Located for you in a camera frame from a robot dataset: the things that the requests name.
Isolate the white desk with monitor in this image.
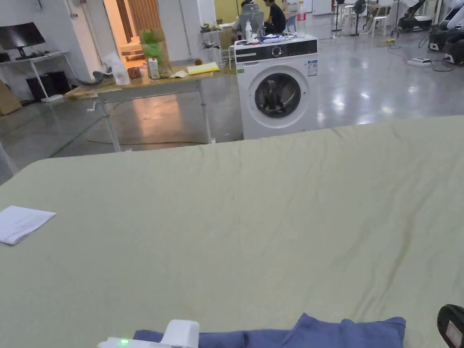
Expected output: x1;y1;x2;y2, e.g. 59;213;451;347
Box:
0;22;72;106

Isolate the white plastic chair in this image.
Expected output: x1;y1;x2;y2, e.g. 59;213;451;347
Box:
369;5;392;38

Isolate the white folded cloth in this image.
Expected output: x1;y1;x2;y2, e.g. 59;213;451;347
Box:
0;205;57;247

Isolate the wooden table with metal legs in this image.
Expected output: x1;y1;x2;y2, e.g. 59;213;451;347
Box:
64;28;241;153

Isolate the black and white robot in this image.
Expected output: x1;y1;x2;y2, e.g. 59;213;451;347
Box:
427;3;464;67

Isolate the grey office chair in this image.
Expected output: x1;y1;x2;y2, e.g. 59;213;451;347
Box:
239;3;266;38

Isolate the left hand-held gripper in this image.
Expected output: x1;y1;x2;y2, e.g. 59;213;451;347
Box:
97;319;200;348

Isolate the brown carton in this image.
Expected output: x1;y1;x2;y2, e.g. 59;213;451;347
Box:
0;79;23;117

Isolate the black standing fan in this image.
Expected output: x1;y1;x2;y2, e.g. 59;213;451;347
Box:
350;0;367;37

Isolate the bed with pale green sheet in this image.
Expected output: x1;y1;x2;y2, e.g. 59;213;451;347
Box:
0;115;464;348

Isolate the white washing machine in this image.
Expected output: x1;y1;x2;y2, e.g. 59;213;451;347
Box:
233;0;320;140

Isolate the white shelf with shoes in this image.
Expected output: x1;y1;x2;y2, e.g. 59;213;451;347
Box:
200;23;233;69

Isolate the dark blue shirt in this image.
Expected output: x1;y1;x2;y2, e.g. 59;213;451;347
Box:
133;312;407;348

